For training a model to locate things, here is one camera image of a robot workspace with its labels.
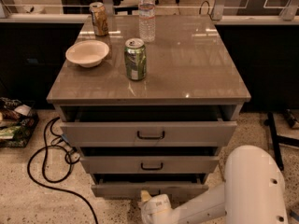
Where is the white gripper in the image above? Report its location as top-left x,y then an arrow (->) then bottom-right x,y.
140,190 -> 173,224

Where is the grey drawer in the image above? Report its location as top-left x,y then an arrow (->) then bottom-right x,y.
61,121 -> 236,147
92,181 -> 208,201
81,156 -> 219,174

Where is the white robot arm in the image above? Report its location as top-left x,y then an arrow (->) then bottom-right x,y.
141,146 -> 289,224

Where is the grey drawer cabinet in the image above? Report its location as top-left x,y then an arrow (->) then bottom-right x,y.
47,15 -> 250,185

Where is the green soda can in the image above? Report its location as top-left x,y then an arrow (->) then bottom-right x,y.
124,38 -> 147,81

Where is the black stand base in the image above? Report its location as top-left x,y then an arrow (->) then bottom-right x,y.
264,112 -> 299,171

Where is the white bowl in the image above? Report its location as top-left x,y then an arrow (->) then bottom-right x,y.
65,40 -> 109,68

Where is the clear plastic water bottle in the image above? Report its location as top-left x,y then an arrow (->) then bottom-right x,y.
138,0 -> 155,42

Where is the gold soda can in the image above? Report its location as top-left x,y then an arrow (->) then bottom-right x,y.
90,2 -> 108,36

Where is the black floor cable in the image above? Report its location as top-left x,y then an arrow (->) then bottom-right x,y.
26,116 -> 100,224

